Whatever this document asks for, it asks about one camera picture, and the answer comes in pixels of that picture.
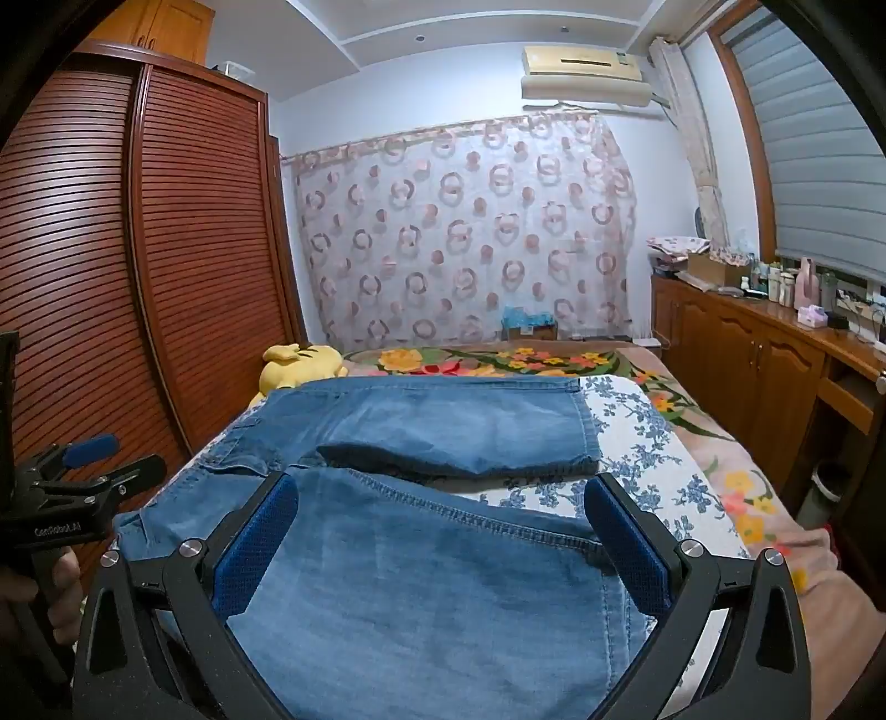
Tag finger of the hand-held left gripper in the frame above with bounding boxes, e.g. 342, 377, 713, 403
42, 455, 167, 515
20, 435, 119, 486

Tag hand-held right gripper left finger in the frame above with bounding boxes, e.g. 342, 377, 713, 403
73, 471, 300, 720

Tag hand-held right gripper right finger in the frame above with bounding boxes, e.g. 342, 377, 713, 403
583, 472, 812, 720

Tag blue denim pants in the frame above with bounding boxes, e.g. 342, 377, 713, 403
114, 374, 658, 720

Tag person's left hand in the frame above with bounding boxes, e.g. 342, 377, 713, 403
0, 548, 84, 652

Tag white blue floral quilt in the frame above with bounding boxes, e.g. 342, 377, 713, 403
166, 374, 752, 720

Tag pink floral blanket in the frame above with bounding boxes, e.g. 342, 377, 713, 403
339, 344, 886, 720

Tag yellow plush toy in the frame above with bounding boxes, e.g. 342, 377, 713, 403
249, 342, 347, 409

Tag white trash bin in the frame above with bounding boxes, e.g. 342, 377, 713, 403
810, 460, 852, 503

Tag wooden sideboard cabinet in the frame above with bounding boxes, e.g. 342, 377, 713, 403
651, 273, 886, 513

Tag brown louvered wooden wardrobe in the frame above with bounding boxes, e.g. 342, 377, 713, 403
0, 34, 309, 589

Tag blue plastic bag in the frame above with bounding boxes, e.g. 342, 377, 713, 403
502, 306, 558, 340

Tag cardboard box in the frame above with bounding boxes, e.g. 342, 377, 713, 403
685, 250, 752, 288

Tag row of toiletry bottles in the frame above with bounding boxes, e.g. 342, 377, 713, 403
739, 259, 842, 309

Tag folded floral cloth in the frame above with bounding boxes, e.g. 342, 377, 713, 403
647, 235, 710, 268

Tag pink circle patterned curtain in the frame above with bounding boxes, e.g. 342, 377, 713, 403
280, 111, 638, 354

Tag beige tied curtain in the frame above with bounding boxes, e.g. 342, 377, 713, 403
651, 38, 728, 250

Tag wooden overhead cabinet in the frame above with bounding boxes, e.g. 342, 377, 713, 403
86, 0, 212, 66

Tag grey window blind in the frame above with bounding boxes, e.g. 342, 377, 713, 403
734, 7, 886, 285

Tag beige air conditioner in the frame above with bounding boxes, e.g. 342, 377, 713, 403
521, 45, 655, 112

